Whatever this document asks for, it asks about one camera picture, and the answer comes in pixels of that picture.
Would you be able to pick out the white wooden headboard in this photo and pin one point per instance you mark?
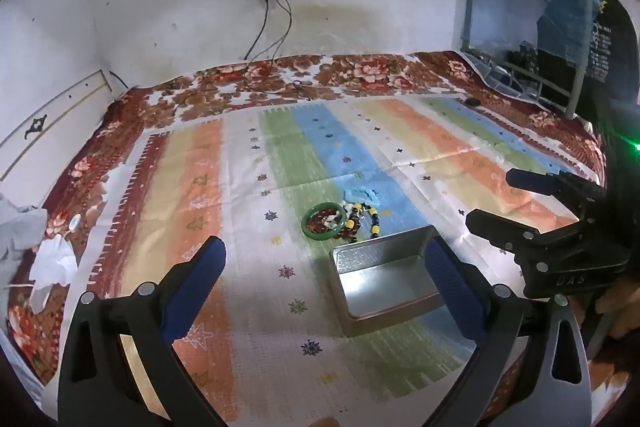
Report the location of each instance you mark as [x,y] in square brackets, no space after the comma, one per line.
[60,127]

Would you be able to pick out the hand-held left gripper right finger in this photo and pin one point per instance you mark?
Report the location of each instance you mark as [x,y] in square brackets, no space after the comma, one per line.
[450,292]

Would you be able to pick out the black printed garment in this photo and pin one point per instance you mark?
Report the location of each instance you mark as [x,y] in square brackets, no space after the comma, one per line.
[615,37]

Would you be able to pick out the small white object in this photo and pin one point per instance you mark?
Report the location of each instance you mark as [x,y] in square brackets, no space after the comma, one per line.
[74,223]

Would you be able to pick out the metal tin box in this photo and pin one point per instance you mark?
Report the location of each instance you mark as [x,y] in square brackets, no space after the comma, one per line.
[385,277]

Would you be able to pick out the blue metal bed frame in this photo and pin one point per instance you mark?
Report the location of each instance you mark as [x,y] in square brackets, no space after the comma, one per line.
[470,7]

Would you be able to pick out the white plastic bag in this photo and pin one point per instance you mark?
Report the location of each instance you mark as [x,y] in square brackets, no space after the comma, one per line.
[52,263]

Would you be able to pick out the striped pastel mat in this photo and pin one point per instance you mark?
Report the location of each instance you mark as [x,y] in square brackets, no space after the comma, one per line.
[225,187]

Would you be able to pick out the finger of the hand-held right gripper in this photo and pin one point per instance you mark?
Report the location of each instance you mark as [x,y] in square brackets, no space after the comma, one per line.
[505,232]
[540,183]

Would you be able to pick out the person's right hand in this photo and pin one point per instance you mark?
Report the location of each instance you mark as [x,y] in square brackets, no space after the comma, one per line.
[620,312]

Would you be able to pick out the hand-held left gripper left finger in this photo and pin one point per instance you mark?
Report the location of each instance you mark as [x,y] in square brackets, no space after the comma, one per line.
[200,287]

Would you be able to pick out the grey cloth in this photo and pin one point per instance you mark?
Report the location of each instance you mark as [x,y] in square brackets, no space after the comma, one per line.
[20,227]

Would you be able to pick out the clear glass bead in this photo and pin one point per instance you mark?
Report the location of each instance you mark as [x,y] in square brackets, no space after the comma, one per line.
[330,222]

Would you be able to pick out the red floral blanket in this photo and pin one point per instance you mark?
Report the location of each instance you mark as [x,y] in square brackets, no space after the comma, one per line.
[300,74]

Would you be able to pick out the green jade bangle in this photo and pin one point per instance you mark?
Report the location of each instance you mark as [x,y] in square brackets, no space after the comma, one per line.
[309,227]

